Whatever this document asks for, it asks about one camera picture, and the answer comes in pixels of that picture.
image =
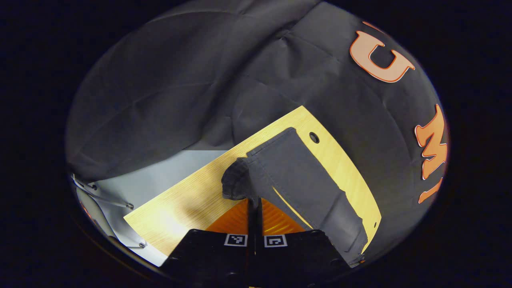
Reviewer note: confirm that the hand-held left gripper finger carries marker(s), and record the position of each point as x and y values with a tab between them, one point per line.
251	220
259	220

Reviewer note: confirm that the black backdrop cloth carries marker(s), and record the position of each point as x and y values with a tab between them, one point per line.
200	80

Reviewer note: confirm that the dark denim jeans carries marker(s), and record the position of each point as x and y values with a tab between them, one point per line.
288	172

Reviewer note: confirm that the white table frame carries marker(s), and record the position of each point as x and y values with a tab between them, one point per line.
120	238

